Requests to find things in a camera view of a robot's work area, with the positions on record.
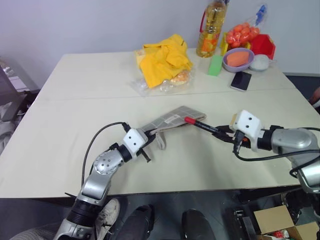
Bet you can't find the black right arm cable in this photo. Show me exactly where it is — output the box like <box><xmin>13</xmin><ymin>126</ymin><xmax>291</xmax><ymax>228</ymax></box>
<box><xmin>233</xmin><ymin>126</ymin><xmax>320</xmax><ymax>176</ymax></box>

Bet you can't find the clear round container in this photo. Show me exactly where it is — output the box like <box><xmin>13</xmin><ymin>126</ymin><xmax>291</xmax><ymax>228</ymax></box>
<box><xmin>249</xmin><ymin>53</ymin><xmax>272</xmax><ymax>73</ymax></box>

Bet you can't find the red marker with black barrel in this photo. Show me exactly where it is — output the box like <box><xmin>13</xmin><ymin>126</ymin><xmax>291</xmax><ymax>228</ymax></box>
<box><xmin>184</xmin><ymin>115</ymin><xmax>222</xmax><ymax>134</ymax></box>

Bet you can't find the purple bowl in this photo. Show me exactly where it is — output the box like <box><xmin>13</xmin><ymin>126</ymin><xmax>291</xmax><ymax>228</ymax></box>
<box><xmin>222</xmin><ymin>47</ymin><xmax>256</xmax><ymax>74</ymax></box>

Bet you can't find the clear plastic bag with bread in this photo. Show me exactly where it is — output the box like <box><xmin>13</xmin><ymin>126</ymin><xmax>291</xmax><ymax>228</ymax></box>
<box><xmin>129</xmin><ymin>48</ymin><xmax>196</xmax><ymax>97</ymax></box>

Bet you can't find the white sneaker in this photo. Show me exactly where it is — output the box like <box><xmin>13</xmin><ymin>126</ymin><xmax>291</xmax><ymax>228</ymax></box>
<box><xmin>95</xmin><ymin>198</ymin><xmax>121</xmax><ymax>240</ymax></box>

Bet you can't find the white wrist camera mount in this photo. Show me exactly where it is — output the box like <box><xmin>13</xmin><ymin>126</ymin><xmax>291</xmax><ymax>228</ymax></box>
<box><xmin>122</xmin><ymin>128</ymin><xmax>149</xmax><ymax>161</ymax></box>
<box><xmin>230</xmin><ymin>109</ymin><xmax>263</xmax><ymax>153</ymax></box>

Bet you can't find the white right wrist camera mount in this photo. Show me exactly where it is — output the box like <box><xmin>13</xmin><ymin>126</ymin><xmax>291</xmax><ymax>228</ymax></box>
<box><xmin>230</xmin><ymin>109</ymin><xmax>263</xmax><ymax>153</ymax></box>

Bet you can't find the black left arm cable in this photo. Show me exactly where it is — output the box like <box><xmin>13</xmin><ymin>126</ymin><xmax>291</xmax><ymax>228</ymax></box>
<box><xmin>81</xmin><ymin>121</ymin><xmax>131</xmax><ymax>191</ymax></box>

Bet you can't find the yellow crumpled cloth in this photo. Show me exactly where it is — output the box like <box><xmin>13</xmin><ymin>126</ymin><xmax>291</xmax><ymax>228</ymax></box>
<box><xmin>138</xmin><ymin>34</ymin><xmax>195</xmax><ymax>89</ymax></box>

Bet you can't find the person at table edge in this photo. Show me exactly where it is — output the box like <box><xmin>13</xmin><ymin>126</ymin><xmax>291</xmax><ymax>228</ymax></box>
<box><xmin>309</xmin><ymin>85</ymin><xmax>320</xmax><ymax>109</ymax></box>

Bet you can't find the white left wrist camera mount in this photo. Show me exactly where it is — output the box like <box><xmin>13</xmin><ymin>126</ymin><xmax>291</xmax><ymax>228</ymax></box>
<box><xmin>122</xmin><ymin>128</ymin><xmax>149</xmax><ymax>161</ymax></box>

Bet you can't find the grey clutter pile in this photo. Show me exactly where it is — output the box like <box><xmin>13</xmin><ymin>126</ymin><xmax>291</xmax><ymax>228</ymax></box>
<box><xmin>0</xmin><ymin>58</ymin><xmax>38</xmax><ymax>156</ymax></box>

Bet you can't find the grey grid pouch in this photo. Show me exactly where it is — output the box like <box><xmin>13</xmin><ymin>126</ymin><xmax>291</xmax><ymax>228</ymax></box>
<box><xmin>141</xmin><ymin>105</ymin><xmax>208</xmax><ymax>151</ymax></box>

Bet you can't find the green sponge block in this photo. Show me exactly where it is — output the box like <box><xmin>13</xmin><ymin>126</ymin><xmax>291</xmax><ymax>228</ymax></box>
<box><xmin>207</xmin><ymin>55</ymin><xmax>224</xmax><ymax>77</ymax></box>

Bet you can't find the red plastic bin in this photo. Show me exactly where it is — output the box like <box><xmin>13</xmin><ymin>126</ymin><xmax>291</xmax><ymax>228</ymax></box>
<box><xmin>249</xmin><ymin>33</ymin><xmax>277</xmax><ymax>61</ymax></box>

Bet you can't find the orange sponge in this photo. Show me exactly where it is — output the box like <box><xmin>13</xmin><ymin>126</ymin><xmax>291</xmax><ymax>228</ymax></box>
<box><xmin>226</xmin><ymin>51</ymin><xmax>251</xmax><ymax>68</ymax></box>

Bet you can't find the cardboard box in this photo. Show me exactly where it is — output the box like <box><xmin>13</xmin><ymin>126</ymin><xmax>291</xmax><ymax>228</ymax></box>
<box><xmin>252</xmin><ymin>205</ymin><xmax>314</xmax><ymax>240</ymax></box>

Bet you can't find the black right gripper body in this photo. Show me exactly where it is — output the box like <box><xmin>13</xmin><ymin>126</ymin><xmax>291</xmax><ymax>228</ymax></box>
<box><xmin>231</xmin><ymin>129</ymin><xmax>252</xmax><ymax>152</ymax></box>

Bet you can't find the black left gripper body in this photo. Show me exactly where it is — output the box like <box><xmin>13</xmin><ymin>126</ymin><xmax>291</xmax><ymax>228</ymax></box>
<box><xmin>139</xmin><ymin>132</ymin><xmax>155</xmax><ymax>154</ymax></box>

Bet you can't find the bag of orange balls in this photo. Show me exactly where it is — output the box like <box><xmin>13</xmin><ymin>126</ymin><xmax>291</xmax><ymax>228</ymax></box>
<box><xmin>224</xmin><ymin>21</ymin><xmax>261</xmax><ymax>50</ymax></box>

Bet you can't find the black smartphone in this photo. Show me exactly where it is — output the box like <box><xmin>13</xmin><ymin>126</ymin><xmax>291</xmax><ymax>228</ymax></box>
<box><xmin>230</xmin><ymin>71</ymin><xmax>253</xmax><ymax>92</ymax></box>

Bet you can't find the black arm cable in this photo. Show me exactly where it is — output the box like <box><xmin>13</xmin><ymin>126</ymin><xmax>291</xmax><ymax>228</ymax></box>
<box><xmin>81</xmin><ymin>121</ymin><xmax>131</xmax><ymax>191</ymax></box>
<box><xmin>233</xmin><ymin>126</ymin><xmax>320</xmax><ymax>176</ymax></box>

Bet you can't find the cooking oil bottle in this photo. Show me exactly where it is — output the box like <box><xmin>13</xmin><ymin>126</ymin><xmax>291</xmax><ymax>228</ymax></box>
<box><xmin>195</xmin><ymin>0</ymin><xmax>230</xmax><ymax>59</ymax></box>

